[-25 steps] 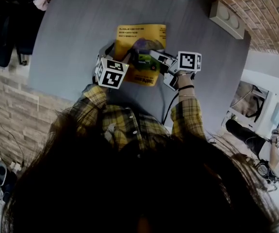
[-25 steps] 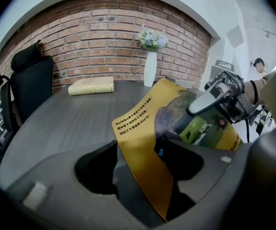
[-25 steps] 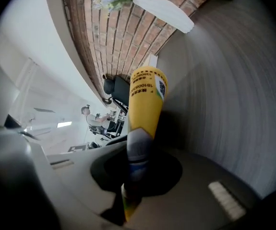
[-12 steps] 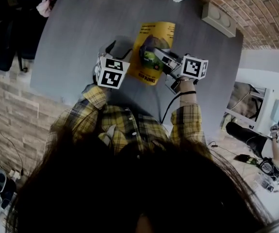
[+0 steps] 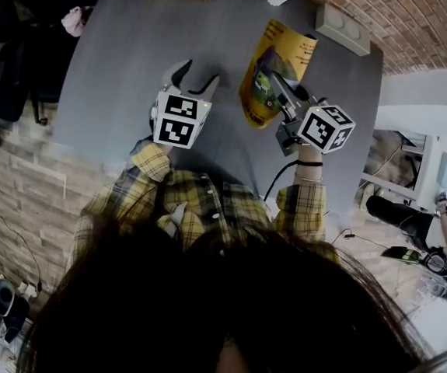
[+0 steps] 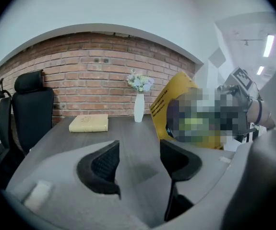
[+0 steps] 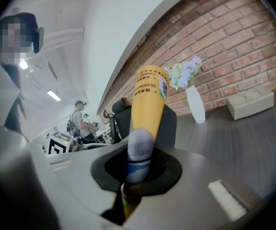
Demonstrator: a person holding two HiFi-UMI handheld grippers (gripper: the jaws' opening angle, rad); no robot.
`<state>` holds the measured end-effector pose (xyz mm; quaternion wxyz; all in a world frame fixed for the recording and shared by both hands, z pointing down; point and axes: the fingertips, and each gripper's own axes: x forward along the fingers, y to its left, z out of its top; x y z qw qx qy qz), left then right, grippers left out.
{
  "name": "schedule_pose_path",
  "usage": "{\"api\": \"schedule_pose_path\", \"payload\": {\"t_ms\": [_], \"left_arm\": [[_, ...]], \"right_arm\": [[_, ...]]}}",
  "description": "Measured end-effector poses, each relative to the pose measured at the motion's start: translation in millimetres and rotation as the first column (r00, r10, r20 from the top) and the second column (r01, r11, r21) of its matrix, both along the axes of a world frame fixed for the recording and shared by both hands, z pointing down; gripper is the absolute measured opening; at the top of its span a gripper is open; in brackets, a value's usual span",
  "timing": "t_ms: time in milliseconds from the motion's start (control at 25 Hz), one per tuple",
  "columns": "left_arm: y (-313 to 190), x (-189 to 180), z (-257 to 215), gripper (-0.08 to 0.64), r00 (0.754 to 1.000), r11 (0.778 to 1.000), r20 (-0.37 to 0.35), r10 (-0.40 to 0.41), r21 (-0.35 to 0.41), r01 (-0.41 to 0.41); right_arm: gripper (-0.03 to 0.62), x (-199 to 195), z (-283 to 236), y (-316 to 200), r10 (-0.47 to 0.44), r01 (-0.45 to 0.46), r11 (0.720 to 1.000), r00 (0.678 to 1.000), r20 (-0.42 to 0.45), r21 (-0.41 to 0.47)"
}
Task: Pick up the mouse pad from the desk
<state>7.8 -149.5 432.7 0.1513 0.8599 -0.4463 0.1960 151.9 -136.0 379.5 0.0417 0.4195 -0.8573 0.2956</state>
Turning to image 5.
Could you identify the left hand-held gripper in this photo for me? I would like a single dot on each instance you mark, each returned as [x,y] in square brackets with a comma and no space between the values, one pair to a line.
[176,130]

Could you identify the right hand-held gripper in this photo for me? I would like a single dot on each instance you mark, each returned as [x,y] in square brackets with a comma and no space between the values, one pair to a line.
[320,130]

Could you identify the yellow printed booklet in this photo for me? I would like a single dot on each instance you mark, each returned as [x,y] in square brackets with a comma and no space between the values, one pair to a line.
[281,49]

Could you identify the person's left forearm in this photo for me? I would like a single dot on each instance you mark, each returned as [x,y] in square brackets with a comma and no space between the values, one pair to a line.
[151,161]

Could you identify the person's right forearm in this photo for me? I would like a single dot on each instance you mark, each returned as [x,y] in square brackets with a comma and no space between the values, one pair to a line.
[302,204]

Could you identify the black wrist band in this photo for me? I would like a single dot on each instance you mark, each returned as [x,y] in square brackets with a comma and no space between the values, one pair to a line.
[308,163]

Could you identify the beige socket box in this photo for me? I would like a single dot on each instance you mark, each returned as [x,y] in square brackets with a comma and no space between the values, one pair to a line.
[343,29]

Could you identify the person's yellow plaid shirt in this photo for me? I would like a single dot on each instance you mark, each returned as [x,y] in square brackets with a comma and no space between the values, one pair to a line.
[200,196]

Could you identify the white desk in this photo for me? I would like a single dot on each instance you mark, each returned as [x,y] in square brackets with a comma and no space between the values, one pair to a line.
[413,119]

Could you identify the pink cloth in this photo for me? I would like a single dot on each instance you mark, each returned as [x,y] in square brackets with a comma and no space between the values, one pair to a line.
[73,21]

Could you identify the black office chair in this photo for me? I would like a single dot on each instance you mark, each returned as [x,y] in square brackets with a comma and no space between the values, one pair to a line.
[5,72]

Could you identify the dark rounded machine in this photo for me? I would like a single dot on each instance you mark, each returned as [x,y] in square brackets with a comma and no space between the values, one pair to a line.
[1,297]

